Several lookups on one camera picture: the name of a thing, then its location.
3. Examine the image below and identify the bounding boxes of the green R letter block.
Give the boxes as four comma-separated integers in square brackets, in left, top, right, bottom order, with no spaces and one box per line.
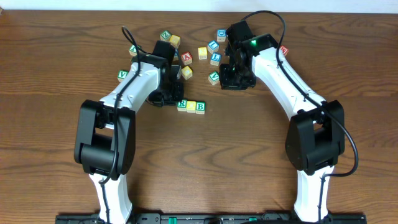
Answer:
[177,100,187,111]

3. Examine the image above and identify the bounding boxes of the yellow O letter block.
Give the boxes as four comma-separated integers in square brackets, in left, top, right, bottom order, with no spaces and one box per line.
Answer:
[186,101,197,113]

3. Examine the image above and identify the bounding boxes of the green B letter block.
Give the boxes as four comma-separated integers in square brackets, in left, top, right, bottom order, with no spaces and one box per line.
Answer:
[195,101,206,114]

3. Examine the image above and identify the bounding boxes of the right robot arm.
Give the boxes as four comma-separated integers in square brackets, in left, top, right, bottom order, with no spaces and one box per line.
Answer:
[220,34,345,223]

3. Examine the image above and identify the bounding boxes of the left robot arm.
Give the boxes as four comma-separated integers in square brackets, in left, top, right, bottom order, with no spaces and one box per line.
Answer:
[74,54,183,223]

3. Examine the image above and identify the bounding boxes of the yellow C letter block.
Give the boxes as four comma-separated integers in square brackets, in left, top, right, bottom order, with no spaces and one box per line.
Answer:
[182,66,193,80]

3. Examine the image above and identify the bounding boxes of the green V block centre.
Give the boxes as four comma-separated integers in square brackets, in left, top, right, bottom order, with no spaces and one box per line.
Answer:
[208,71,220,85]

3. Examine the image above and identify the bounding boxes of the green v block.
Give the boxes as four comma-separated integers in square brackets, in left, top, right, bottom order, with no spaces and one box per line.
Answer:
[117,70,129,82]
[208,71,220,85]

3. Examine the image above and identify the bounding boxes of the blue L block lower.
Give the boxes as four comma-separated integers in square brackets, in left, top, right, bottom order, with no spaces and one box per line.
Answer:
[210,53,221,66]

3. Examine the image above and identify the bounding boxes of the blue l block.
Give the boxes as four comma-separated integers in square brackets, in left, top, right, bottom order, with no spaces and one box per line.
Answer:
[210,53,221,66]
[207,40,220,54]

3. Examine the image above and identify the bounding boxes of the red A letter block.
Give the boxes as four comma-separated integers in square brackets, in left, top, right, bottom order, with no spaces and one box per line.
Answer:
[181,52,193,66]

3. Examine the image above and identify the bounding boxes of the blue L block upper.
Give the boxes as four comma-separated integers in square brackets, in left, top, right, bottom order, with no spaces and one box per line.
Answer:
[207,40,220,54]

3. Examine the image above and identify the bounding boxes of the yellow S letter block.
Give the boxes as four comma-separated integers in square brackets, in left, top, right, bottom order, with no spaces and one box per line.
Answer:
[198,47,207,60]

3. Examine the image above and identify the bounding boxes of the blue D block top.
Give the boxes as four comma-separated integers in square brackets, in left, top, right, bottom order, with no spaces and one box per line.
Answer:
[216,29,226,42]

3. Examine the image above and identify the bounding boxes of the yellow block beside Z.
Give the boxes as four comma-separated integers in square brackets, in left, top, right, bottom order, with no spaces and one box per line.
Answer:
[169,35,181,49]

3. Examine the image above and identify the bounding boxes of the green V block left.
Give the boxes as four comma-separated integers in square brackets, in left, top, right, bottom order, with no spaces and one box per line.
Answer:
[117,70,129,82]

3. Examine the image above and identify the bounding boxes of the red M letter block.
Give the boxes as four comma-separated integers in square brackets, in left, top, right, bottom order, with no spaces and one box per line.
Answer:
[280,45,289,56]

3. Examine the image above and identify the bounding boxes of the green Z letter block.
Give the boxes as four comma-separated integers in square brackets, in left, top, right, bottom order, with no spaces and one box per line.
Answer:
[160,30,172,42]

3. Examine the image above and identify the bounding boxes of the green P letter block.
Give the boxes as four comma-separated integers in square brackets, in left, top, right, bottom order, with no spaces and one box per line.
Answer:
[129,45,137,57]

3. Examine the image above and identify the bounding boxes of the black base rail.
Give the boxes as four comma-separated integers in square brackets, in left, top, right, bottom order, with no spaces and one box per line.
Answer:
[55,212,367,224]

